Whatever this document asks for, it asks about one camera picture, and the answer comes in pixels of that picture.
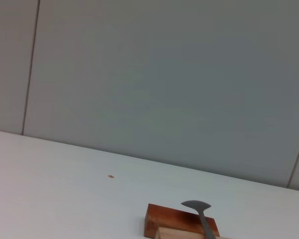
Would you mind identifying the light wooden block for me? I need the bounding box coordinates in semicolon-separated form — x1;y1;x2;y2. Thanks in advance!
153;227;231;239

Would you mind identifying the dark red wooden block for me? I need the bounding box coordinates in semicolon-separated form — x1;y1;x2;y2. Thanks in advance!
144;203;221;239

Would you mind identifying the spoon with light blue handle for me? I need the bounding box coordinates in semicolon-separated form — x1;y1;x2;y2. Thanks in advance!
180;200;216;239

